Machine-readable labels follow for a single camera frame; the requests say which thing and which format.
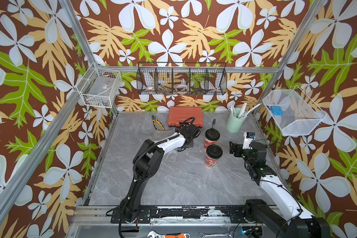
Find orange handled adjustable wrench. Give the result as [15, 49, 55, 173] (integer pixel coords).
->
[147, 231, 190, 238]

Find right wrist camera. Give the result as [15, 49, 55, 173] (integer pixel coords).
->
[243, 132, 255, 149]

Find red milk tea cup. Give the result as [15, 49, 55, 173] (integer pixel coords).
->
[204, 128, 220, 150]
[205, 144, 223, 168]

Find white mesh basket right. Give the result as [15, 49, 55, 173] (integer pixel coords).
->
[262, 86, 327, 136]

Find black wire basket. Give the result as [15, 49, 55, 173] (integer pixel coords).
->
[136, 62, 228, 95]

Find white wire basket left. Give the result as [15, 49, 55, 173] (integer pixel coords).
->
[76, 63, 122, 108]

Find mint green cup holder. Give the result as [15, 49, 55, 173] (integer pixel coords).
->
[226, 108, 247, 133]

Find red plastic tool case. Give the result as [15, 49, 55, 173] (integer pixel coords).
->
[168, 106, 204, 128]

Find silver combination wrench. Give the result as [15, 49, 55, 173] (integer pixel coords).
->
[198, 232, 234, 238]

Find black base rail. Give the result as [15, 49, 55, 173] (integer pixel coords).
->
[106, 205, 257, 224]

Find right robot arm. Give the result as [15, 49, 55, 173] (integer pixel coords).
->
[229, 142, 331, 238]

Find blue object in basket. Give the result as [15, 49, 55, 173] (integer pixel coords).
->
[269, 106, 284, 116]

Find yellow black pliers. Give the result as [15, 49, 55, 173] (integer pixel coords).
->
[152, 115, 165, 131]

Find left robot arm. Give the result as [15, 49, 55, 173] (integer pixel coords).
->
[119, 117, 201, 224]

